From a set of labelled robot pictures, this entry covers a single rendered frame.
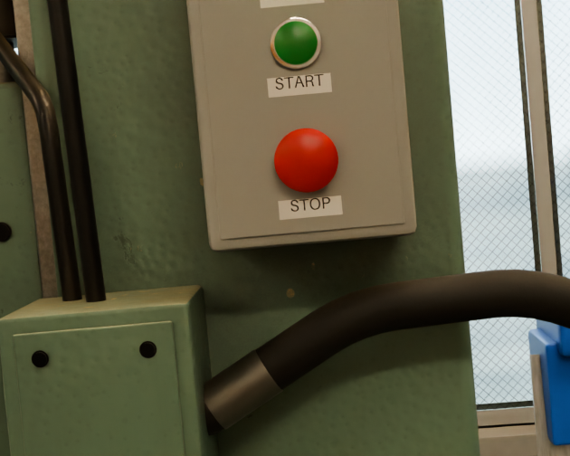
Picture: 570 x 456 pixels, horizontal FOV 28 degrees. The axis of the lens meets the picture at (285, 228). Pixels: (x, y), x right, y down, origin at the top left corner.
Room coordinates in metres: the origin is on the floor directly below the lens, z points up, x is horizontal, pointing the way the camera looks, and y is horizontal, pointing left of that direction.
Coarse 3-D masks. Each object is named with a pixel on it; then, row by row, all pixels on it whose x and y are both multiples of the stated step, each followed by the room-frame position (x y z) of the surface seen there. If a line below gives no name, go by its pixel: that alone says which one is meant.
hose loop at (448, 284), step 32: (384, 288) 0.56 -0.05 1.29; (416, 288) 0.56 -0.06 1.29; (448, 288) 0.55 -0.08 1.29; (480, 288) 0.55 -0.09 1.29; (512, 288) 0.55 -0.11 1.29; (544, 288) 0.55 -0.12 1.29; (320, 320) 0.55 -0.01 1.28; (352, 320) 0.55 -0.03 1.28; (384, 320) 0.55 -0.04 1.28; (416, 320) 0.55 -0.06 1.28; (448, 320) 0.56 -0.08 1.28; (544, 320) 0.56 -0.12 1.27; (256, 352) 0.56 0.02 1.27; (288, 352) 0.55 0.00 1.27; (320, 352) 0.55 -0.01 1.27; (224, 384) 0.55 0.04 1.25; (256, 384) 0.55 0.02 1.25; (288, 384) 0.56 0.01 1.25; (224, 416) 0.55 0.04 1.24
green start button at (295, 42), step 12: (288, 24) 0.53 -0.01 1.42; (300, 24) 0.53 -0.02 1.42; (312, 24) 0.54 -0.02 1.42; (276, 36) 0.53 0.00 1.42; (288, 36) 0.53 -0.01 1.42; (300, 36) 0.53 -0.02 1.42; (312, 36) 0.53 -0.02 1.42; (276, 48) 0.53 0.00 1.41; (288, 48) 0.53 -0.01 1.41; (300, 48) 0.53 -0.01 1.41; (312, 48) 0.53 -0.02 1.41; (276, 60) 0.54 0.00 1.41; (288, 60) 0.53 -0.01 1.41; (300, 60) 0.53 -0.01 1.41; (312, 60) 0.54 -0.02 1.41
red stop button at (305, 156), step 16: (304, 128) 0.53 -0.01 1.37; (288, 144) 0.53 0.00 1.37; (304, 144) 0.53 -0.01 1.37; (320, 144) 0.53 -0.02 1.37; (288, 160) 0.53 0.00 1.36; (304, 160) 0.53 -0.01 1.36; (320, 160) 0.53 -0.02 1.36; (336, 160) 0.53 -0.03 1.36; (288, 176) 0.53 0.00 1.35; (304, 176) 0.53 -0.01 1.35; (320, 176) 0.53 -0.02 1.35; (304, 192) 0.53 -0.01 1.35
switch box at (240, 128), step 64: (192, 0) 0.54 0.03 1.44; (256, 0) 0.54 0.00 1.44; (384, 0) 0.54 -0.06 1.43; (256, 64) 0.54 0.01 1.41; (320, 64) 0.54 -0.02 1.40; (384, 64) 0.54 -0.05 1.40; (256, 128) 0.54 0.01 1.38; (320, 128) 0.54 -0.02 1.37; (384, 128) 0.54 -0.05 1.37; (256, 192) 0.54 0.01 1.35; (320, 192) 0.54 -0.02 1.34; (384, 192) 0.54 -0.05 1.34
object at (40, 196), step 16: (16, 0) 0.64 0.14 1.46; (16, 16) 0.64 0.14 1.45; (16, 32) 0.64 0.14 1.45; (32, 48) 0.64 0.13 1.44; (32, 64) 0.64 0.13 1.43; (32, 112) 0.64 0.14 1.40; (32, 128) 0.64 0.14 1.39; (32, 144) 0.64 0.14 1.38; (32, 160) 0.64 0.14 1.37; (32, 176) 0.64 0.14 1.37; (32, 192) 0.64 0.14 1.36; (48, 208) 0.64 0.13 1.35; (48, 224) 0.64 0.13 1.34; (48, 240) 0.64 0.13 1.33; (48, 256) 0.64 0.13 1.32; (48, 272) 0.64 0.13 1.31; (48, 288) 0.64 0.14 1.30
